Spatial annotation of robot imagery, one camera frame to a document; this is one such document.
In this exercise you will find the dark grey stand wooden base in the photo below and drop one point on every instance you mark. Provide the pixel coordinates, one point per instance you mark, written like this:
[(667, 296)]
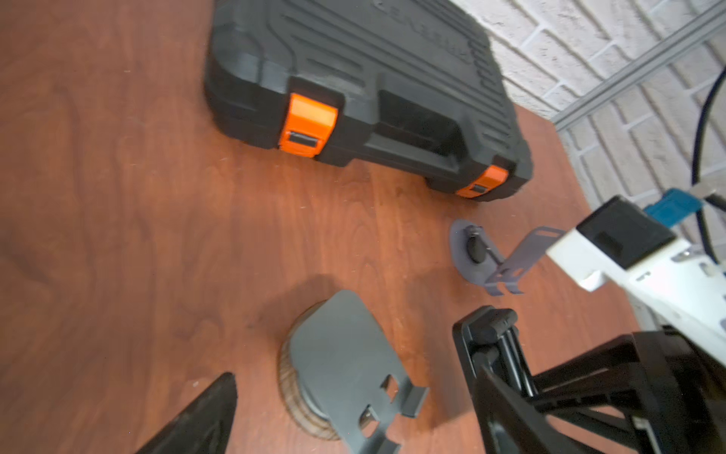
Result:
[(340, 378)]

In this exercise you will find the right corner aluminium profile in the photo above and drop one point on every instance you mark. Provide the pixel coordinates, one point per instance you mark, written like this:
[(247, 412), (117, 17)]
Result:
[(695, 33)]

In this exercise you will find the purple-grey phone stand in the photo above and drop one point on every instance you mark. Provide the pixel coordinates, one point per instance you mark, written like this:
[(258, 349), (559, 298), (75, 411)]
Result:
[(479, 262)]

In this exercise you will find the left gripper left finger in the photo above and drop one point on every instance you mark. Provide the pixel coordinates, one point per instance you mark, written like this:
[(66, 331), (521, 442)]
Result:
[(204, 426)]

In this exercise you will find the black plastic tool case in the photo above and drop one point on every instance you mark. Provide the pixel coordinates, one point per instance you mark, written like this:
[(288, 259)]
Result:
[(411, 85)]

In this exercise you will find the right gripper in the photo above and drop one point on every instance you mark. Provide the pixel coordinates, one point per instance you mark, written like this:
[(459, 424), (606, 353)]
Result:
[(674, 391)]

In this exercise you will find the black phone stand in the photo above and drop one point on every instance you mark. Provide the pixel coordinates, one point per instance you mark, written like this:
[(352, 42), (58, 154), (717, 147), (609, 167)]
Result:
[(487, 340)]

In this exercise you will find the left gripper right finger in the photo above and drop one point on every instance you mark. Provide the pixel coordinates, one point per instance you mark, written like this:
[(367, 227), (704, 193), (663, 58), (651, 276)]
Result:
[(510, 424)]

